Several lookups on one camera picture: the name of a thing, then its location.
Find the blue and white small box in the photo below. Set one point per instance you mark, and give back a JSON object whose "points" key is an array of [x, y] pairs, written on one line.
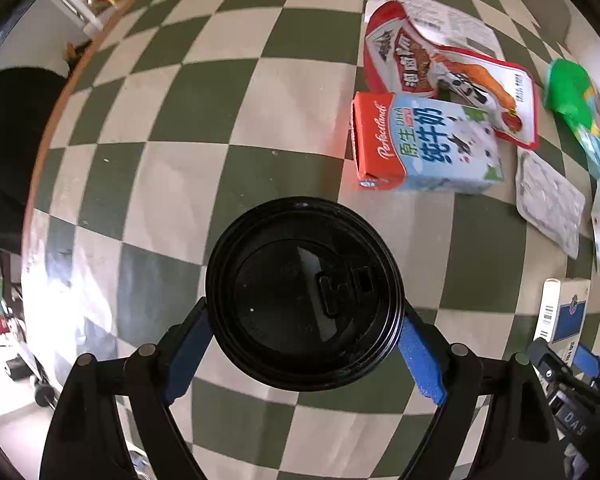
{"points": [[570, 310]]}

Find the large dark object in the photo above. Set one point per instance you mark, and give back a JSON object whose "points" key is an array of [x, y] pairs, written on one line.
{"points": [[15, 160]]}

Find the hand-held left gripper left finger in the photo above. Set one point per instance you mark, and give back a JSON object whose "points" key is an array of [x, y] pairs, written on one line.
{"points": [[187, 360]]}

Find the green checkered tablecloth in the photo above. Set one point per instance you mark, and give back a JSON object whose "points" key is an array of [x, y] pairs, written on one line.
{"points": [[155, 185]]}

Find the black lidded paper cup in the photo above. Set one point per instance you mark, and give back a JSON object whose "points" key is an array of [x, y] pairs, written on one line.
{"points": [[300, 295]]}

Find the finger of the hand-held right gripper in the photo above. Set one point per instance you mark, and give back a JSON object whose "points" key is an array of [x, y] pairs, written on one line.
{"points": [[587, 360], [545, 360]]}

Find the clear grey sachet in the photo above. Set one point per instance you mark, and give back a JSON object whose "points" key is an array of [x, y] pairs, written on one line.
{"points": [[550, 205]]}

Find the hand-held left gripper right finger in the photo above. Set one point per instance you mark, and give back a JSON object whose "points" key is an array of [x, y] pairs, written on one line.
{"points": [[420, 360]]}

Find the white printed packet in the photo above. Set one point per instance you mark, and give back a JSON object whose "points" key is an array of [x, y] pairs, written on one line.
{"points": [[455, 22]]}

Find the green snack packet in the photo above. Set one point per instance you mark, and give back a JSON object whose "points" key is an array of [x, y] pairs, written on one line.
{"points": [[570, 90]]}

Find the blue and red milk carton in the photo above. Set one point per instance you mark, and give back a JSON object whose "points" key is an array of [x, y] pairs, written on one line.
{"points": [[430, 150]]}

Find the red snack bag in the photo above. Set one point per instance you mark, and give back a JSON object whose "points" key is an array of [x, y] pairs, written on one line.
{"points": [[395, 55]]}

